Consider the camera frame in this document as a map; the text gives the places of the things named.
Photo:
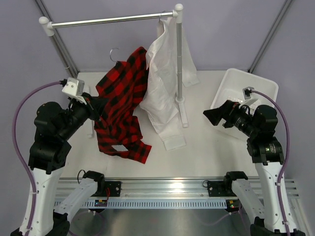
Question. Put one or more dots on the perforated cable duct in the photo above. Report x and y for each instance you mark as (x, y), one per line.
(155, 204)

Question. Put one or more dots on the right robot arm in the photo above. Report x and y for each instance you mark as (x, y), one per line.
(270, 216)

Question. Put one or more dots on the red black plaid shirt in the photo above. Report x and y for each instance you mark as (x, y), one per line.
(123, 87)

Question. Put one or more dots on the aluminium rail frame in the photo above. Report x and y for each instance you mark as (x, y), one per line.
(166, 188)

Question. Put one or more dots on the white shirt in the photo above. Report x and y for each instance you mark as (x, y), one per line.
(159, 100)

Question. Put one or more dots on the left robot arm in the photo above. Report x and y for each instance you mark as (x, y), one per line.
(54, 127)

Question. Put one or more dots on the grey clothes hanger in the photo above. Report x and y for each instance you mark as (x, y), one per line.
(115, 54)

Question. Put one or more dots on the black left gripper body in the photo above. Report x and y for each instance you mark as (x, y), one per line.
(93, 112)

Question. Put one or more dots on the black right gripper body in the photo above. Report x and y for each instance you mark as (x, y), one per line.
(231, 108)

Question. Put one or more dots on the white metal clothes rack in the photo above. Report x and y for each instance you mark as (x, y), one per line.
(186, 71)

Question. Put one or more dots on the white plastic basket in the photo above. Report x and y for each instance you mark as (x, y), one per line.
(243, 107)

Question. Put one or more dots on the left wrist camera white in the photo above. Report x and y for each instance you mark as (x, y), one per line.
(74, 89)

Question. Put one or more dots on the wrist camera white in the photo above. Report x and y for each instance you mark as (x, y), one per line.
(249, 98)
(74, 89)

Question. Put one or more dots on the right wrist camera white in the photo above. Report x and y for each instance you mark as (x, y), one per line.
(249, 98)

